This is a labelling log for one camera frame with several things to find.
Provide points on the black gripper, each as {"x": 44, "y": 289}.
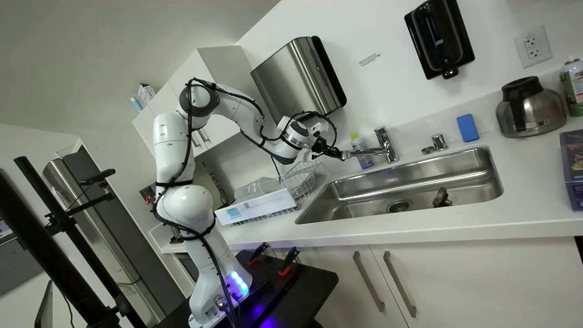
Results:
{"x": 321, "y": 147}

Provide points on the chrome faucet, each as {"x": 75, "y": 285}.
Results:
{"x": 358, "y": 147}

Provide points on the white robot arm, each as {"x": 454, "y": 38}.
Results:
{"x": 188, "y": 207}

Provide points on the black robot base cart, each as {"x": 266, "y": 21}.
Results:
{"x": 283, "y": 294}

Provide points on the stainless paper towel dispenser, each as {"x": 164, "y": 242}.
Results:
{"x": 299, "y": 78}

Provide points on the white dish drying rack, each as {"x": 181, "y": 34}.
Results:
{"x": 266, "y": 196}

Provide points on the chrome side tap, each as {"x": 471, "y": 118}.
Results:
{"x": 438, "y": 145}

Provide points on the black sink drain object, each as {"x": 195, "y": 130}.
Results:
{"x": 441, "y": 200}

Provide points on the blue sponge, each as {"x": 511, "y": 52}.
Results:
{"x": 467, "y": 129}

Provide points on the stainless steel sink basin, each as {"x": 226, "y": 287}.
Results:
{"x": 467, "y": 176}

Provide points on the black soap dispenser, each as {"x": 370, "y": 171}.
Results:
{"x": 440, "y": 38}

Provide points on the steel coffee carafe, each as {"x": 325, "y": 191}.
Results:
{"x": 529, "y": 109}

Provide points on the bottles on cabinet top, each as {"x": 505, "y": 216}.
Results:
{"x": 143, "y": 98}

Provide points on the stainless steel refrigerator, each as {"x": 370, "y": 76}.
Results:
{"x": 113, "y": 236}

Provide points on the blue box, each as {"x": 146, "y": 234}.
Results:
{"x": 573, "y": 167}

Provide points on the green bottle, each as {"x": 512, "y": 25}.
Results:
{"x": 573, "y": 85}

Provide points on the right cabinet door handle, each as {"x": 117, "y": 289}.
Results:
{"x": 409, "y": 304}

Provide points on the cabinet door handle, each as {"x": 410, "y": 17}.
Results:
{"x": 370, "y": 287}
{"x": 409, "y": 304}

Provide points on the left cabinet door handle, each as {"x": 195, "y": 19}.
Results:
{"x": 370, "y": 287}

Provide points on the white wall outlet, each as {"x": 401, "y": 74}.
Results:
{"x": 532, "y": 47}

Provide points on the black camera stand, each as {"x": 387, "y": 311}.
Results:
{"x": 53, "y": 260}

